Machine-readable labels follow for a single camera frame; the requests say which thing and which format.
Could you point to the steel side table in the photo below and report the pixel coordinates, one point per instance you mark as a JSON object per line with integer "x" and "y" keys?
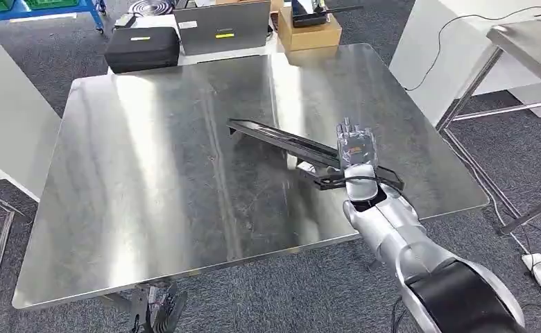
{"x": 532, "y": 50}

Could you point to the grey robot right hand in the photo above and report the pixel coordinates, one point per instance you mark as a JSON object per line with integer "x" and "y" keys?
{"x": 357, "y": 147}

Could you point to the blue cart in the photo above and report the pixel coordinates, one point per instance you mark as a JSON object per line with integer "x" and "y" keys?
{"x": 45, "y": 14}

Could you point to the grey laptop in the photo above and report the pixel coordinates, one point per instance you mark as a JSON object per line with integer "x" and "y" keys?
{"x": 222, "y": 27}

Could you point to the black device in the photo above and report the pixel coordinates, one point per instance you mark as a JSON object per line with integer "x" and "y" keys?
{"x": 312, "y": 11}

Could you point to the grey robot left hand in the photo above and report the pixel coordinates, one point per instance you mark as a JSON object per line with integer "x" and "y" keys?
{"x": 168, "y": 312}

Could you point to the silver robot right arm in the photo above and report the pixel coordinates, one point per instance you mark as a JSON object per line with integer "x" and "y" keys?
{"x": 404, "y": 239}

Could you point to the black carry case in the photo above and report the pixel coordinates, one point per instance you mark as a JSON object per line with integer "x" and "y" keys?
{"x": 142, "y": 48}

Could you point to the black plastic plate frame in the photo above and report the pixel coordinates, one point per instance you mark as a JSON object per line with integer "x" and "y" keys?
{"x": 275, "y": 136}

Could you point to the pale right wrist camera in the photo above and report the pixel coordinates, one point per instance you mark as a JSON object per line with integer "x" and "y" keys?
{"x": 318, "y": 177}

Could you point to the cardboard box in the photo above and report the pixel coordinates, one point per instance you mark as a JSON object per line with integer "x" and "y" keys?
{"x": 309, "y": 33}

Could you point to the white panel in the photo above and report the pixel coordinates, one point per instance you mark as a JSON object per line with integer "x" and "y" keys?
{"x": 8, "y": 115}
{"x": 440, "y": 55}

